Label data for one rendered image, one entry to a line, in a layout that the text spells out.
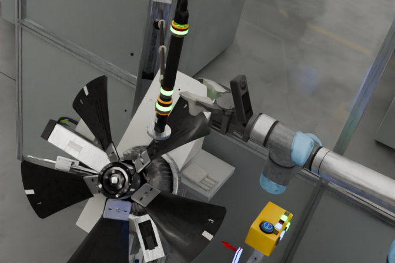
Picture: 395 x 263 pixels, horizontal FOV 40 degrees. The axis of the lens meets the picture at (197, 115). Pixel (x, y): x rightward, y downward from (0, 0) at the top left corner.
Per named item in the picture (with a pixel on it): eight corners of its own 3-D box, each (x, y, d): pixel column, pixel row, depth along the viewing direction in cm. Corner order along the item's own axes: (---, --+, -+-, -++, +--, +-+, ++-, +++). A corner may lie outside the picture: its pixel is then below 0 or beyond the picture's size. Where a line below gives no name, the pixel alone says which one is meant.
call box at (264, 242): (261, 218, 208) (269, 199, 201) (285, 232, 205) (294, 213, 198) (243, 245, 196) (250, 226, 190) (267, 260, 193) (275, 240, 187)
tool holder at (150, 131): (146, 119, 164) (151, 93, 158) (170, 121, 165) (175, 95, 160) (146, 139, 157) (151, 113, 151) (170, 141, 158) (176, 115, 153)
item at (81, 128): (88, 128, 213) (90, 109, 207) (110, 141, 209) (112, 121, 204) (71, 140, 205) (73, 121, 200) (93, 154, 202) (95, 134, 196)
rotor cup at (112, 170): (114, 157, 188) (97, 153, 176) (153, 164, 184) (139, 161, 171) (105, 198, 187) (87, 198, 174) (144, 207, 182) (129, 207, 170)
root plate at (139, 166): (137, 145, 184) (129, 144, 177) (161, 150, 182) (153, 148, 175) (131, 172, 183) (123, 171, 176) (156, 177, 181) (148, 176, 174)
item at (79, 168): (114, 180, 190) (28, 158, 200) (116, 174, 190) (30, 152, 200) (111, 180, 188) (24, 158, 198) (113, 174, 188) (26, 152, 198)
